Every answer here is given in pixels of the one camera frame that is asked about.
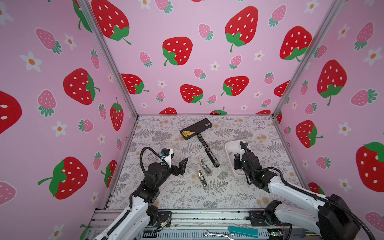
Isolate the black stapler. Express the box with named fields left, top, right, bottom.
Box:
left=180, top=118, right=220, bottom=168

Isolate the teal handled tool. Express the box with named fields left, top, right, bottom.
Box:
left=228, top=226, right=260, bottom=238

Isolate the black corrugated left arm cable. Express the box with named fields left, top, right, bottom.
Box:
left=104, top=146, right=169, bottom=238

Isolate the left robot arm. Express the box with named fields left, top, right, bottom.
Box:
left=95, top=158, right=188, bottom=240

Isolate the white plastic tray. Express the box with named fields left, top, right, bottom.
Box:
left=225, top=140, right=246, bottom=178

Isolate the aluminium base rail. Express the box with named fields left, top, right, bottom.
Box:
left=86, top=209, right=340, bottom=240

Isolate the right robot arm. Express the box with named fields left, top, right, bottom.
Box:
left=234, top=141, right=363, bottom=240

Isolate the staple strip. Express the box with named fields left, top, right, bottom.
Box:
left=198, top=170, right=208, bottom=188
left=200, top=159, right=211, bottom=175

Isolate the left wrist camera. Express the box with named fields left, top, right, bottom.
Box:
left=160, top=148, right=174, bottom=168

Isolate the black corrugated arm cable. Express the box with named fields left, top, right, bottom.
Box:
left=104, top=146, right=169, bottom=238
left=239, top=140, right=376, bottom=240

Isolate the silver wrench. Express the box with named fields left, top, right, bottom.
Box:
left=203, top=230, right=234, bottom=240

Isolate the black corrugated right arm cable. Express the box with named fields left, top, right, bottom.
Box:
left=239, top=140, right=376, bottom=240

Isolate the green circuit board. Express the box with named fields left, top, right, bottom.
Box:
left=268, top=230, right=284, bottom=240

